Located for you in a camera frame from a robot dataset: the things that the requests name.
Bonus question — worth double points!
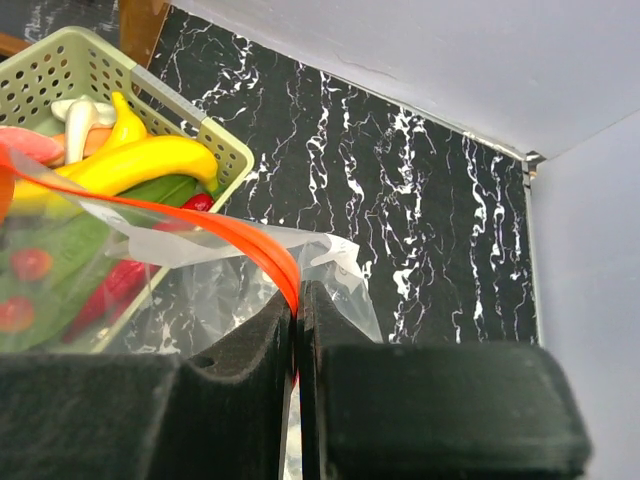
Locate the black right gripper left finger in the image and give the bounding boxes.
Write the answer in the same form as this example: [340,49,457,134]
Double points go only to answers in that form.
[1,295,292,479]

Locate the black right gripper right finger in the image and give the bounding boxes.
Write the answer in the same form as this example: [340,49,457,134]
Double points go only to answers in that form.
[298,281,592,479]

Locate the yellow toy banana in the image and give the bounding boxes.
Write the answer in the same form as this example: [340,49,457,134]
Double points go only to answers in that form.
[102,92,148,151]
[5,135,218,217]

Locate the red watermelon slice toy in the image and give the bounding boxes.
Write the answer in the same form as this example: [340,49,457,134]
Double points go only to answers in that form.
[1,126,65,167]

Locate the pale green perforated basket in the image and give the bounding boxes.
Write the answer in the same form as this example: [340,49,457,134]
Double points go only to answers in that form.
[1,27,254,353]

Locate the red toy chili pepper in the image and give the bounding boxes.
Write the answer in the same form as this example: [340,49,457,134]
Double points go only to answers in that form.
[62,192,216,344]

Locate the green toy leaf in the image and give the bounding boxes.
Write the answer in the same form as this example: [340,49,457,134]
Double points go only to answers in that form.
[0,174,199,351]

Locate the white toy mushroom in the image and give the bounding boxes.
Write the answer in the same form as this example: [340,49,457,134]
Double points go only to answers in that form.
[51,95,116,165]

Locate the wooden shelf rack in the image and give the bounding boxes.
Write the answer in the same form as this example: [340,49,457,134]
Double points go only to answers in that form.
[1,0,170,67]

